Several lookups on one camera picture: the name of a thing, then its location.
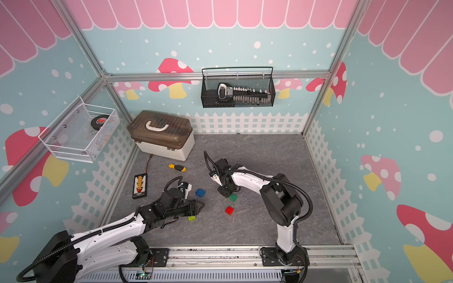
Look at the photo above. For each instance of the brown lid storage box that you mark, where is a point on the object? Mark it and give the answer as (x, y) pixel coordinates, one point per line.
(163, 135)

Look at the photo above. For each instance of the green long lego brick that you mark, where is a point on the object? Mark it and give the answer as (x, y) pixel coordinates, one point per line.
(233, 197)

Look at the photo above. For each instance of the black tray yellow connectors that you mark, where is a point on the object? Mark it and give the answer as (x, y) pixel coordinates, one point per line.
(140, 186)

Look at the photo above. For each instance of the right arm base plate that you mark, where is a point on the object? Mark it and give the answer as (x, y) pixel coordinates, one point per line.
(274, 256)

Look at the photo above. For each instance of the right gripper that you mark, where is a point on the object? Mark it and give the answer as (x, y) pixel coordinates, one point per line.
(223, 193)

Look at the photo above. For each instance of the red lego brick lower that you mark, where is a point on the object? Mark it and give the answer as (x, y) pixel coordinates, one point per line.
(229, 210)

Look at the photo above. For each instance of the yellow handle screwdriver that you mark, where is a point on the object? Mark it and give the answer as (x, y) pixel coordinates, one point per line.
(179, 168)

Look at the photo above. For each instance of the white wire wall basket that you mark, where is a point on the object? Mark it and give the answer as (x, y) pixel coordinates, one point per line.
(71, 137)

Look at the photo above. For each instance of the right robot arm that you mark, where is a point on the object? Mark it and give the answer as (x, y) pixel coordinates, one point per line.
(286, 203)

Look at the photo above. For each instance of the blue lego brick lower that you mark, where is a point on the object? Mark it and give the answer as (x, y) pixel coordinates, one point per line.
(200, 193)

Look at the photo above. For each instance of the black wire wall basket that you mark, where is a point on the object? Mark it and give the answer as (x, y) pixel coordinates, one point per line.
(258, 78)

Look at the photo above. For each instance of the screwdriver bit set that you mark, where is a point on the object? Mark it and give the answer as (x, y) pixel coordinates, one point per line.
(238, 96)

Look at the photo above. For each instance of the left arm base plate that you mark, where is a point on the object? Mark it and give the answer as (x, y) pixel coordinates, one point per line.
(155, 257)

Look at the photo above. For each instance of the black tape roll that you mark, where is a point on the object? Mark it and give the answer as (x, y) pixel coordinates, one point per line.
(98, 122)

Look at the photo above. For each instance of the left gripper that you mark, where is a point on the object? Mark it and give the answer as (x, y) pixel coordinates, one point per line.
(191, 206)

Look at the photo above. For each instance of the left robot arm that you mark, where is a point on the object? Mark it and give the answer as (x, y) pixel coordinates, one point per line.
(67, 258)

